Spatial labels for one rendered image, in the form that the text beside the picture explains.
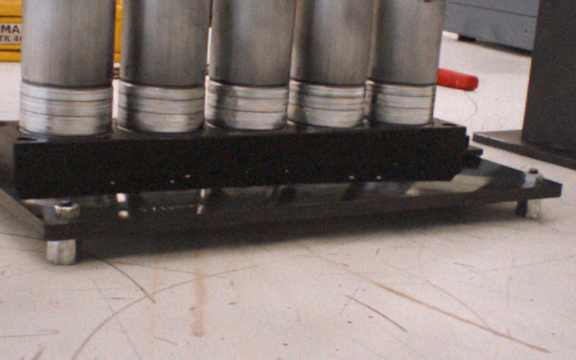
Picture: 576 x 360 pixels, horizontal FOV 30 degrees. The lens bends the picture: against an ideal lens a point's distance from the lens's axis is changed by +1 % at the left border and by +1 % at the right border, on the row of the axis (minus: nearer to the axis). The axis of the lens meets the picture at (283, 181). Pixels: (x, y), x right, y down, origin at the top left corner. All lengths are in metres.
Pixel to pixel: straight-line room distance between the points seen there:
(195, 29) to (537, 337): 0.13
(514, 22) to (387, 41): 0.50
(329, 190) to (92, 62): 0.07
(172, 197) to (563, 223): 0.12
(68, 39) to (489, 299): 0.12
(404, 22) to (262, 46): 0.05
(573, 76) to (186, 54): 0.18
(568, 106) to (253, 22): 0.16
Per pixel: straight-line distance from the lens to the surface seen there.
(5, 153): 0.28
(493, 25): 0.85
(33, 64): 0.28
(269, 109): 0.31
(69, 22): 0.28
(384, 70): 0.34
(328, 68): 0.32
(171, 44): 0.29
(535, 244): 0.30
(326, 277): 0.25
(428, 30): 0.34
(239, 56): 0.30
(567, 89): 0.42
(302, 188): 0.29
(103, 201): 0.26
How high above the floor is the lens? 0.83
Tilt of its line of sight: 13 degrees down
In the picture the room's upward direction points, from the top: 5 degrees clockwise
